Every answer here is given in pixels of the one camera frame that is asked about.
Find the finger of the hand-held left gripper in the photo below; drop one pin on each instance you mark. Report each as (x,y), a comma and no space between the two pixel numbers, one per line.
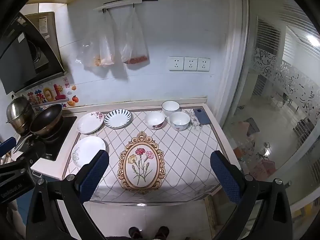
(7,146)

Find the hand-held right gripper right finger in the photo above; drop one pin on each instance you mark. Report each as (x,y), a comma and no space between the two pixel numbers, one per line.
(225,177)

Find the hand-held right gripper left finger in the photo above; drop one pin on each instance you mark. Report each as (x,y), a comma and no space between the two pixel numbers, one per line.
(96,172)

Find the clear blue glass bowl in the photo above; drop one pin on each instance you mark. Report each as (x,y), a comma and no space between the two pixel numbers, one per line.
(179,121)

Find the large white plate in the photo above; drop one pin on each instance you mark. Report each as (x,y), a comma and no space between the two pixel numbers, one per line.
(87,148)

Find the stainless steel pot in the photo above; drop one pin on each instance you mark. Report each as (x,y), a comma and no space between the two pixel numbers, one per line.
(17,110)

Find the dark frying pan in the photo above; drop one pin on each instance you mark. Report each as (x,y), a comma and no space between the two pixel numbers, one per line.
(46,118)

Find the black induction cooktop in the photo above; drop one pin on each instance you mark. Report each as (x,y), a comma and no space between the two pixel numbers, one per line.
(63,135)

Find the pink floral plate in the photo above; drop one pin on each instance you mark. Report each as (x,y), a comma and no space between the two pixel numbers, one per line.
(90,123)

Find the printed diamond pattern table mat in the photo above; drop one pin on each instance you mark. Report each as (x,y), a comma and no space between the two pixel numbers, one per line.
(177,155)

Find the blue smartphone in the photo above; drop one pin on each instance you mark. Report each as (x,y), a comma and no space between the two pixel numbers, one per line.
(202,116)

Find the person's left shoe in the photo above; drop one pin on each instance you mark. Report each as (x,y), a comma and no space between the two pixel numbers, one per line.
(135,232)

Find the person's shoe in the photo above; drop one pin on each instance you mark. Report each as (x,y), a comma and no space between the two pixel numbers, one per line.
(135,232)
(161,231)

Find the person's right shoe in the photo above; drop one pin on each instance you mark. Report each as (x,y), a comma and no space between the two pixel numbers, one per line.
(161,231)

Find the black range hood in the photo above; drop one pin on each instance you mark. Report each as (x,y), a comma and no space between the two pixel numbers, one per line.
(17,62)

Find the glass sliding door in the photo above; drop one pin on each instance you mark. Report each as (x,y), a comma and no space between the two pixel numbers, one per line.
(275,105)

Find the white bowl dark rim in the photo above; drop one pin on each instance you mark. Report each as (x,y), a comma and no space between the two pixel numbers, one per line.
(170,107)

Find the empty clear plastic bag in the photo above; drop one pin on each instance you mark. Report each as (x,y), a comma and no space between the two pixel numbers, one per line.
(87,52)

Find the plastic bag with orange contents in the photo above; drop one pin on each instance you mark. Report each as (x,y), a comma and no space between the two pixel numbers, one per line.
(107,46)

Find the plastic bag with red contents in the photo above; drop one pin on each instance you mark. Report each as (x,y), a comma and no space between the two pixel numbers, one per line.
(133,42)

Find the group of colourful wall stickers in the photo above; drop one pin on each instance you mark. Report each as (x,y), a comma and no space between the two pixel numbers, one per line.
(47,92)

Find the white wall socket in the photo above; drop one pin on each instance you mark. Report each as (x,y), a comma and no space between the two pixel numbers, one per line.
(203,64)
(176,63)
(190,64)

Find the wall hanging rail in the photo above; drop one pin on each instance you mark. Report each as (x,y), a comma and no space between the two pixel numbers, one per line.
(125,3)

